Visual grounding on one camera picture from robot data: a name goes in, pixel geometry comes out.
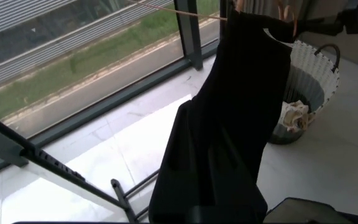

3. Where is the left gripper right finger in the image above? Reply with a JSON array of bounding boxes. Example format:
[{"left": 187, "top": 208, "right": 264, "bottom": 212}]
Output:
[{"left": 208, "top": 124, "right": 269, "bottom": 218}]

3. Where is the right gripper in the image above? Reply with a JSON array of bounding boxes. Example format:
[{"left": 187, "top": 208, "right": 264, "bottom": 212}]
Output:
[{"left": 293, "top": 0, "right": 358, "bottom": 36}]

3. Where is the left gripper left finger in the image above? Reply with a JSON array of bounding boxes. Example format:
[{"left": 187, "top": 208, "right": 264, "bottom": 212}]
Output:
[{"left": 149, "top": 98, "right": 211, "bottom": 218}]

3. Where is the pink clothes hanger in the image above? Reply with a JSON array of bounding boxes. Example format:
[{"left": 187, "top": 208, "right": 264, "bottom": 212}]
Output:
[
  {"left": 234, "top": 0, "right": 298, "bottom": 39},
  {"left": 126, "top": 0, "right": 229, "bottom": 21}
]

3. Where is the black garment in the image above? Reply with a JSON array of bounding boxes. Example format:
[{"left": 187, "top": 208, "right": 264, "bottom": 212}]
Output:
[{"left": 194, "top": 7, "right": 295, "bottom": 184}]

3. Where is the cream printed garment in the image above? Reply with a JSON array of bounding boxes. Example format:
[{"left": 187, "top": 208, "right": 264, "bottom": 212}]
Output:
[{"left": 280, "top": 100, "right": 315, "bottom": 134}]

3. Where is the white laundry basket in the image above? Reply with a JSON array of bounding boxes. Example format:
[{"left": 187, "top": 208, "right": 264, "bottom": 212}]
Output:
[{"left": 267, "top": 39, "right": 341, "bottom": 146}]

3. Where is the black clothes rack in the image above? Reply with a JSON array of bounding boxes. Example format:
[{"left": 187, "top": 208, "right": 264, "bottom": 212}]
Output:
[{"left": 0, "top": 0, "right": 229, "bottom": 223}]

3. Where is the beige curtain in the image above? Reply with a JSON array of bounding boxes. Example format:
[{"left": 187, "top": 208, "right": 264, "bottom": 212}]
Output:
[{"left": 244, "top": 0, "right": 279, "bottom": 12}]

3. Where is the window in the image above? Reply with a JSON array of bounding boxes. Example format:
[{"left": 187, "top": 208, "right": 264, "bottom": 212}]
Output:
[{"left": 0, "top": 0, "right": 222, "bottom": 181}]

